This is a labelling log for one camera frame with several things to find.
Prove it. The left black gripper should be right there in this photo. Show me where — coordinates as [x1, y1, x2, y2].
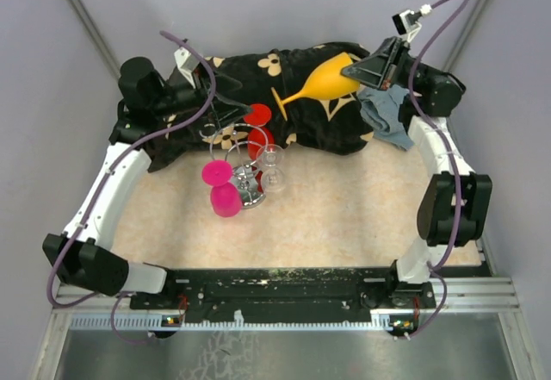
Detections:
[151, 59, 252, 128]

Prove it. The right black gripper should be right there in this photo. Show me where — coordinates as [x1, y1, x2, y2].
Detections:
[337, 37, 440, 94]

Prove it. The yellow plastic wine glass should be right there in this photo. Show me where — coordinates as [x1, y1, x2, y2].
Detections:
[271, 53, 360, 121]

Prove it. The pink plastic wine glass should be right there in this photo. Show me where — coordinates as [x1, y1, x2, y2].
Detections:
[201, 160, 242, 218]

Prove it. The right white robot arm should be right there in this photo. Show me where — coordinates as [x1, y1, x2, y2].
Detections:
[342, 36, 492, 308]

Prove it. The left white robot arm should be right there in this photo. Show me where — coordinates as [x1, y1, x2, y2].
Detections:
[42, 56, 251, 308]

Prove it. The red plastic wine glass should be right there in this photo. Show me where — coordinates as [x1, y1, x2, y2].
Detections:
[244, 103, 275, 160]

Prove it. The clear wine glass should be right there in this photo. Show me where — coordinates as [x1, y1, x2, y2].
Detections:
[256, 144, 287, 193]

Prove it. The chrome wine glass rack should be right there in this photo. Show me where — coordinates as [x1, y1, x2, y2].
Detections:
[200, 122, 266, 209]

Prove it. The blue denim cloth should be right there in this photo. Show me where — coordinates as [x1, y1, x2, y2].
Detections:
[357, 85, 414, 151]

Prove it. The black patterned plush blanket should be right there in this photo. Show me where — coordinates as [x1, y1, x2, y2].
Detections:
[112, 41, 375, 173]

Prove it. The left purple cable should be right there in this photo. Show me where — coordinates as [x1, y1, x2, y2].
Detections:
[46, 30, 217, 347]

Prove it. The purple cable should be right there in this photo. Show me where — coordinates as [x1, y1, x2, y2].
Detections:
[404, 0, 471, 340]
[46, 30, 217, 347]

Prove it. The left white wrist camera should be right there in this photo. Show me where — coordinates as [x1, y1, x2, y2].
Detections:
[174, 47, 199, 75]

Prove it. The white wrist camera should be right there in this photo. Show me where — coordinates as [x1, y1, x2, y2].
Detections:
[392, 4, 432, 43]
[174, 47, 199, 75]

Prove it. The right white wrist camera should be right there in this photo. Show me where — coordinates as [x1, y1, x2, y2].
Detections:
[392, 4, 432, 43]

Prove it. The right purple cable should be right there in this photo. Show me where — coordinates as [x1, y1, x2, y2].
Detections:
[404, 0, 471, 340]

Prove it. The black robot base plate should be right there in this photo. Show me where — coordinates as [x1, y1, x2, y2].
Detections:
[130, 267, 436, 324]

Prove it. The grey slotted cable duct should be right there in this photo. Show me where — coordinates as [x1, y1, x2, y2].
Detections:
[69, 308, 414, 332]

